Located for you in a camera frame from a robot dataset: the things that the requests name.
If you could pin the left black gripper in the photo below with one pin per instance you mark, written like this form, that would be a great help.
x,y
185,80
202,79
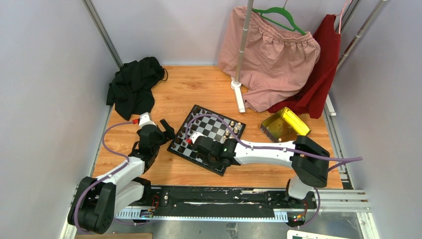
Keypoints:
x,y
169,130

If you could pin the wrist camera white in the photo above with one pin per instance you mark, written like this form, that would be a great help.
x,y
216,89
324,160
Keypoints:
x,y
195,136
145,119

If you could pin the pink shorts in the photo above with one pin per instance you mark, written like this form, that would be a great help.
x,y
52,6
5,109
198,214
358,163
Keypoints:
x,y
276,63

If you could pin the white clothes rack stand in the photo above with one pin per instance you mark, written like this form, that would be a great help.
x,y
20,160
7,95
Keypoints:
x,y
235,81

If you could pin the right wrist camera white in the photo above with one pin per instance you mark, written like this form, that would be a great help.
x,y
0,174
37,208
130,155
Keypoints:
x,y
195,136

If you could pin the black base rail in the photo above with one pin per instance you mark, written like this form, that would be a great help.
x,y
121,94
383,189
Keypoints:
x,y
221,202

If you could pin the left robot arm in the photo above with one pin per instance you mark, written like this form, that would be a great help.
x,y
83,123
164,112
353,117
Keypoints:
x,y
98,200

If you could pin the red garment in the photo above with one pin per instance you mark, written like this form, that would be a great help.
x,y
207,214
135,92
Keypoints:
x,y
311,98

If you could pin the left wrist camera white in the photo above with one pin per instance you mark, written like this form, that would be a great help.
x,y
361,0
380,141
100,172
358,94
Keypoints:
x,y
145,119

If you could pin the yellow metal tray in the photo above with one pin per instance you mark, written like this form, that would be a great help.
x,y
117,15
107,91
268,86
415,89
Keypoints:
x,y
283,126

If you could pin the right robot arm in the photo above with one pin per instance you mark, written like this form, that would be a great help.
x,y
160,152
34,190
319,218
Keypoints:
x,y
308,160

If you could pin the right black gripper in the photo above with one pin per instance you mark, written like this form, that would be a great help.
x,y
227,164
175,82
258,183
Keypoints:
x,y
215,165

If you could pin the black cloth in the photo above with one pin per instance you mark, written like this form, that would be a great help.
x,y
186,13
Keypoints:
x,y
130,92

